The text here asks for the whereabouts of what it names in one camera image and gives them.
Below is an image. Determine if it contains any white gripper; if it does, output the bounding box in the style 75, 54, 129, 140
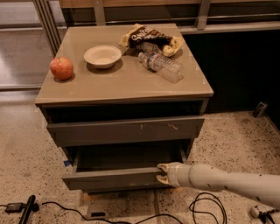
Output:
157, 163, 191, 187

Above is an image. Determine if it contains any grey drawer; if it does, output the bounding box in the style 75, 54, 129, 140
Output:
47, 116, 204, 147
62, 140, 189, 193

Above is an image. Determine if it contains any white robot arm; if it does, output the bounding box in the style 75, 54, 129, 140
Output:
157, 162, 280, 209

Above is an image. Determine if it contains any grey top drawer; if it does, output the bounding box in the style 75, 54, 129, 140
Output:
47, 116, 204, 147

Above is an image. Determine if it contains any grey drawer cabinet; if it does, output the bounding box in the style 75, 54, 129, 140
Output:
35, 23, 214, 194

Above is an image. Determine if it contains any small black floor block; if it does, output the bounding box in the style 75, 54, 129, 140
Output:
91, 212, 106, 217

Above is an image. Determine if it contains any blue tape piece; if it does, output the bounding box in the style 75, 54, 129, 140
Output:
64, 160, 70, 167

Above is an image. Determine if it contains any white power strip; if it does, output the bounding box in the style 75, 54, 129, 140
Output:
249, 205, 278, 220

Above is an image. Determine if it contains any clear plastic water bottle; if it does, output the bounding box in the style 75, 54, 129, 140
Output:
138, 52, 184, 84

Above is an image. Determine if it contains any white paper bowl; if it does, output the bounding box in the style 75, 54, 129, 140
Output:
84, 45, 122, 69

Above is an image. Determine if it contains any black bar tool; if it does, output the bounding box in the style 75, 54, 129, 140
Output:
18, 195, 39, 224

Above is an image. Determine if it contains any brown chip bag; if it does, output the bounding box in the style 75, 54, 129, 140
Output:
119, 24, 183, 57

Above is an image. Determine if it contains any red apple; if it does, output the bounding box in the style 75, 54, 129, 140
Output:
50, 57, 74, 81

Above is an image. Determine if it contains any black power adapter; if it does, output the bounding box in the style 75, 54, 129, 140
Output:
5, 203, 24, 214

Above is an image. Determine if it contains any coiled black cable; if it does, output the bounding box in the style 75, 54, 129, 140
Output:
189, 192, 228, 224

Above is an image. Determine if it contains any black floor cable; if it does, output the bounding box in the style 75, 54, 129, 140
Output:
41, 200, 184, 224

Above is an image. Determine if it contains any metal railing frame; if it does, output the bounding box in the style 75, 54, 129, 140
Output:
31, 0, 280, 54

